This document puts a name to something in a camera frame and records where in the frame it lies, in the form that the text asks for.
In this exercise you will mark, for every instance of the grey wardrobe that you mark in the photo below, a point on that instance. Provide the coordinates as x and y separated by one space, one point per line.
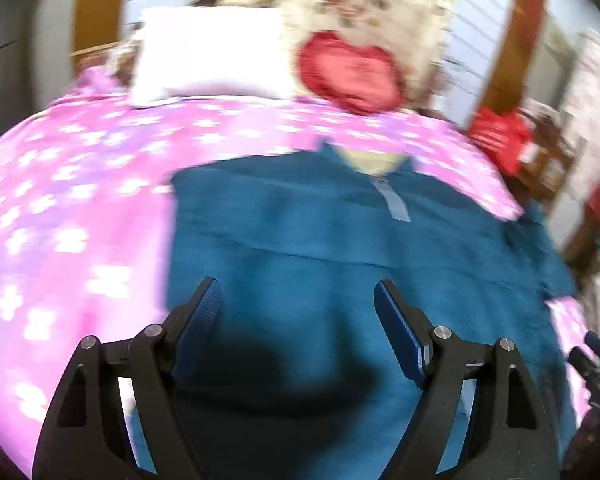
36 39

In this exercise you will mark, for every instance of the wooden chair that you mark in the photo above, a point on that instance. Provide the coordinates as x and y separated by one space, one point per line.
547 162

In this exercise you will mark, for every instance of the pink floral bed cover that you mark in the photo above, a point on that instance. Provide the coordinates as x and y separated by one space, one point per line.
86 213

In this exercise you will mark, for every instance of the red heart cushion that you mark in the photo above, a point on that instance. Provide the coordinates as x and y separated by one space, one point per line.
360 80

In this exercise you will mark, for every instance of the red plastic bag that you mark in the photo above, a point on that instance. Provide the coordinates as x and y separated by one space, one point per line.
502 138

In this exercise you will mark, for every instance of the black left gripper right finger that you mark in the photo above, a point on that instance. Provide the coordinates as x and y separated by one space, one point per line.
479 415

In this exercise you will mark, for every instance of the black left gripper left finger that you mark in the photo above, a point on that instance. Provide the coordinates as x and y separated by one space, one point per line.
84 435

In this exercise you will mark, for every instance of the teal padded jacket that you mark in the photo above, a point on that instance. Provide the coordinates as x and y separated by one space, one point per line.
297 379

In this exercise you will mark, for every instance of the white pillow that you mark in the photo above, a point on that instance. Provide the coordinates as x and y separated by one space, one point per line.
195 51

